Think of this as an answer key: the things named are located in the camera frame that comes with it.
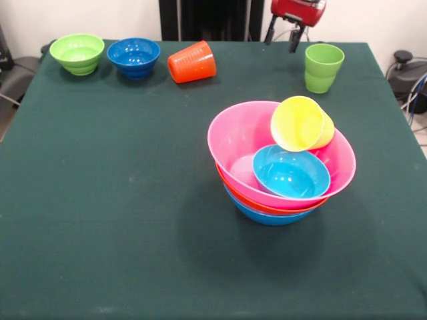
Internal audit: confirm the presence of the bundle of floor cables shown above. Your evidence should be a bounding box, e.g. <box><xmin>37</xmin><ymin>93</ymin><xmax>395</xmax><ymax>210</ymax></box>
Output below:
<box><xmin>400</xmin><ymin>71</ymin><xmax>427</xmax><ymax>116</ymax></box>

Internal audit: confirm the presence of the large orange bowl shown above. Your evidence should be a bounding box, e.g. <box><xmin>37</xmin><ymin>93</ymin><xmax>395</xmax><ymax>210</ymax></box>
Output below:
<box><xmin>216</xmin><ymin>163</ymin><xmax>330</xmax><ymax>216</ymax></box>

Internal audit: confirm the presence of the dark blue bowl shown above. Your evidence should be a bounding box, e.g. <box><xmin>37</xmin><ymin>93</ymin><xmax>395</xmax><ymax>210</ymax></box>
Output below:
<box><xmin>106</xmin><ymin>37</ymin><xmax>161</xmax><ymax>81</ymax></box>

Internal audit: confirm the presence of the dark green tablecloth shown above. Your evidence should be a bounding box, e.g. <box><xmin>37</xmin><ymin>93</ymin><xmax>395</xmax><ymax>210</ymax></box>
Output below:
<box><xmin>0</xmin><ymin>39</ymin><xmax>427</xmax><ymax>320</ymax></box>

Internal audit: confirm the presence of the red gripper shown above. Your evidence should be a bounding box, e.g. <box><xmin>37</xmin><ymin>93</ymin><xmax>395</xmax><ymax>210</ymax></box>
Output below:
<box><xmin>264</xmin><ymin>0</ymin><xmax>327</xmax><ymax>55</ymax></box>

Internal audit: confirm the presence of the orange ribbed cup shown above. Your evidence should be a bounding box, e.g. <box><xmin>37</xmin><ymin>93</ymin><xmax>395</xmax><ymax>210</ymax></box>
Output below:
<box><xmin>167</xmin><ymin>40</ymin><xmax>218</xmax><ymax>85</ymax></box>

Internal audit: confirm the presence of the yellow cup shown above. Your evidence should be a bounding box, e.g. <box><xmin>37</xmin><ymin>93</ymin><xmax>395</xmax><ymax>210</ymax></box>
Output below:
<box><xmin>270</xmin><ymin>95</ymin><xmax>336</xmax><ymax>153</ymax></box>

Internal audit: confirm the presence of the lime green bowl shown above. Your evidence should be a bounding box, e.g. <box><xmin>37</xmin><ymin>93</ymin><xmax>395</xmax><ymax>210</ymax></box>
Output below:
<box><xmin>49</xmin><ymin>33</ymin><xmax>105</xmax><ymax>77</ymax></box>

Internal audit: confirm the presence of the green cup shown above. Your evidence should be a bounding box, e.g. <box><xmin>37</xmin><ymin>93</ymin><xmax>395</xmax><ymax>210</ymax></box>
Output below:
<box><xmin>304</xmin><ymin>43</ymin><xmax>346</xmax><ymax>94</ymax></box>

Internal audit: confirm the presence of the large pink bowl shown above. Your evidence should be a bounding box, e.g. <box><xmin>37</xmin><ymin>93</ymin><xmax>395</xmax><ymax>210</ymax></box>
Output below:
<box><xmin>207</xmin><ymin>100</ymin><xmax>357</xmax><ymax>211</ymax></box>

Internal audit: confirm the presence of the small light blue bowl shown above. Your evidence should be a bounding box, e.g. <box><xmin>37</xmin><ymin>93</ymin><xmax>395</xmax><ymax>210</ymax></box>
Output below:
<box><xmin>252</xmin><ymin>144</ymin><xmax>332</xmax><ymax>199</ymax></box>

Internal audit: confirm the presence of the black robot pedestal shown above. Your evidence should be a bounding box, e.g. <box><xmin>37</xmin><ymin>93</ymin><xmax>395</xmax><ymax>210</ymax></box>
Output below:
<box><xmin>159</xmin><ymin>0</ymin><xmax>265</xmax><ymax>42</ymax></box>

